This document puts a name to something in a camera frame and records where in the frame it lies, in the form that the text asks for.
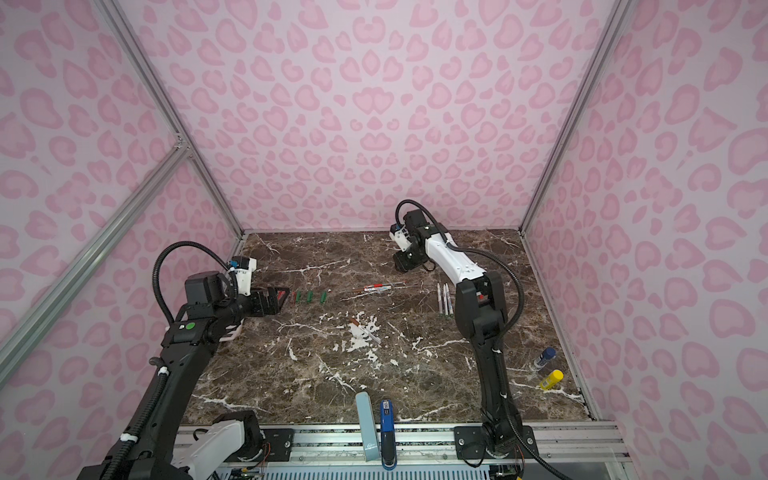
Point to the light blue box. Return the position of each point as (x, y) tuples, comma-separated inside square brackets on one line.
[(367, 426)]

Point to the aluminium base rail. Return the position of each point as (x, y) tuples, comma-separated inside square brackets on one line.
[(580, 450)]

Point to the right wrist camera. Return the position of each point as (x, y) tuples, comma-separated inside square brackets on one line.
[(399, 234)]

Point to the red pen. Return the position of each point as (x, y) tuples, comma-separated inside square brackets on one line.
[(383, 287)]

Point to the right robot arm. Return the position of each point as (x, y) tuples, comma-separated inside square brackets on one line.
[(480, 314)]

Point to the yellow cap marker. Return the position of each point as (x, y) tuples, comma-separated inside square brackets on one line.
[(552, 380)]

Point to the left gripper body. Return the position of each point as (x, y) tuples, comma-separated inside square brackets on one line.
[(257, 308)]

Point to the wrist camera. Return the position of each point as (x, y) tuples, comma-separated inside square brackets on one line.
[(241, 269), (399, 234)]

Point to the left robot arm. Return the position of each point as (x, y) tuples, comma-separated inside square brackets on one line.
[(145, 449)]

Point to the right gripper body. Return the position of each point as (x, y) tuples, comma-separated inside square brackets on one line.
[(411, 258)]

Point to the blue black tool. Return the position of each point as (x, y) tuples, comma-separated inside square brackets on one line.
[(388, 444)]

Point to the blue cap marker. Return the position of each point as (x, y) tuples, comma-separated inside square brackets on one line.
[(545, 356)]

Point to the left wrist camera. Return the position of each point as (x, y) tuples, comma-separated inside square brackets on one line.
[(241, 269)]

